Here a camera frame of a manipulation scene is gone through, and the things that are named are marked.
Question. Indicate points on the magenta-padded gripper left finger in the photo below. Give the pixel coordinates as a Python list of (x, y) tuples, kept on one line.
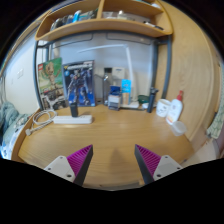
[(61, 165)]

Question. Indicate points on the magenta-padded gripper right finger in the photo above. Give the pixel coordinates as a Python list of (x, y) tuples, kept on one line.
[(165, 165)]

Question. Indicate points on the black charger block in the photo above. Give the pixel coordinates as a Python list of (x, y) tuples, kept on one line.
[(74, 110)]

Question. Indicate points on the clear plastic container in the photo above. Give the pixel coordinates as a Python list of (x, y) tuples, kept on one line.
[(178, 128)]

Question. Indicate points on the white power strip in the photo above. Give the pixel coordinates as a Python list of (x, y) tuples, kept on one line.
[(71, 119)]

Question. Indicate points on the white pump bottle red top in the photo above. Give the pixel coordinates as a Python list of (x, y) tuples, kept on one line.
[(174, 111)]

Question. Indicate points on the white mug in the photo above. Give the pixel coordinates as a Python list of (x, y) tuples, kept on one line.
[(163, 108)]

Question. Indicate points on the black electric shaver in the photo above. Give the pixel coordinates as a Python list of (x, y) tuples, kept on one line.
[(152, 100)]

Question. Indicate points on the green patterned curtain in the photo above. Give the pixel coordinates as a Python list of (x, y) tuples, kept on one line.
[(218, 125)]

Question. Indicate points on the teal bedding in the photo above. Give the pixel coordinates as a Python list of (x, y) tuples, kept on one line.
[(8, 123)]

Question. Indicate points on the blue robot model kit box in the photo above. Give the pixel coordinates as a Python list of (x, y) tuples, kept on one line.
[(79, 85)]

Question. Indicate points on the green tree figure toy box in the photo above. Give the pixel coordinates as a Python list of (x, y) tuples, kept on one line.
[(50, 83)]

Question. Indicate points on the small blue box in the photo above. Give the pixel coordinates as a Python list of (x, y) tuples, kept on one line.
[(114, 98)]

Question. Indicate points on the light blue card pack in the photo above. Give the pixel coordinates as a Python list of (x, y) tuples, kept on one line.
[(126, 88)]

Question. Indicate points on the clear bottle with dark cap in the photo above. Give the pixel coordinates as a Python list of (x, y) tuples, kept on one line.
[(105, 88)]

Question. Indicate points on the white desk lamp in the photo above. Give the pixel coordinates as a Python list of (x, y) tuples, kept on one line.
[(130, 71)]

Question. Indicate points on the wooden shelf unit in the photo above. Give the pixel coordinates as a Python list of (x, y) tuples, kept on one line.
[(100, 24)]

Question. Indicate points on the dark metal desk frame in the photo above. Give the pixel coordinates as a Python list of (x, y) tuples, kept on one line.
[(168, 66)]

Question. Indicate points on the white wall switch plate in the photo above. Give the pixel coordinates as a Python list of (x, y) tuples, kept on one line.
[(20, 73)]

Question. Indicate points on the white wall socket panel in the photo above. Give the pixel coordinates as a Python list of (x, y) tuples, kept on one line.
[(117, 72)]

